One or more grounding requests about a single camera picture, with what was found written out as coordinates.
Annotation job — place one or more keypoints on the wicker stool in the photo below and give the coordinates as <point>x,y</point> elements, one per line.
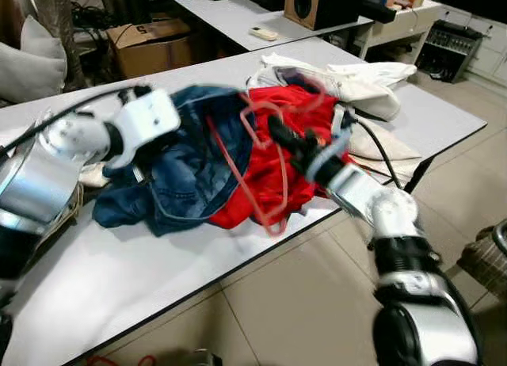
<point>67,207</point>
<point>483,259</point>

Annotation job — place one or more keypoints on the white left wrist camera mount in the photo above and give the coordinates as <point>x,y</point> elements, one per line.
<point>150,120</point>

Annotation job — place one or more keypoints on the grey folding table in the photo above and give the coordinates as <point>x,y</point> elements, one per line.
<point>119,287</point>

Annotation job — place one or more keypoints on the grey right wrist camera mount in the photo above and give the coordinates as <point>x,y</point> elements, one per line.
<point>329,166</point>

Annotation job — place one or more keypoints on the beige garment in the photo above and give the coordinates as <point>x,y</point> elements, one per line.
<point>364,89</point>

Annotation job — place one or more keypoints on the grey pillow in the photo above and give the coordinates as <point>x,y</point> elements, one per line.
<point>32,65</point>

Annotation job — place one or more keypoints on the brown cardboard box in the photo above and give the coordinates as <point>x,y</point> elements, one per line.
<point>150,53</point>

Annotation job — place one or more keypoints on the white remote control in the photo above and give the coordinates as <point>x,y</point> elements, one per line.
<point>264,33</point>

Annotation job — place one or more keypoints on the red fleece garment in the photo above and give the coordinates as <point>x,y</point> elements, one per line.
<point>305,196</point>

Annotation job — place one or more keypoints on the red clothes hanger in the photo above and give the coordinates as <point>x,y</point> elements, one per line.
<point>238,176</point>

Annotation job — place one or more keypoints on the grey side table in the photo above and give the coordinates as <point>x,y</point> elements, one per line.
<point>238,17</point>

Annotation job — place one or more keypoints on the blue denim garment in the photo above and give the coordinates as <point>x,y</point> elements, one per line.
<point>190,176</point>

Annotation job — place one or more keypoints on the wooden speaker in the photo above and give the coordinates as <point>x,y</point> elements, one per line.
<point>317,5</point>

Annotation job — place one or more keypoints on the black audio mixer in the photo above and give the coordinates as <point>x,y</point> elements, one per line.
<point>447,49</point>

